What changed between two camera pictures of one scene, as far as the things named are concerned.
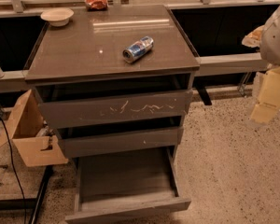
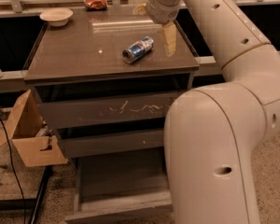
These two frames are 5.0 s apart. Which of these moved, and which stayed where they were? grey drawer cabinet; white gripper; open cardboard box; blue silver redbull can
Moved: white gripper
Stayed: blue silver redbull can; grey drawer cabinet; open cardboard box
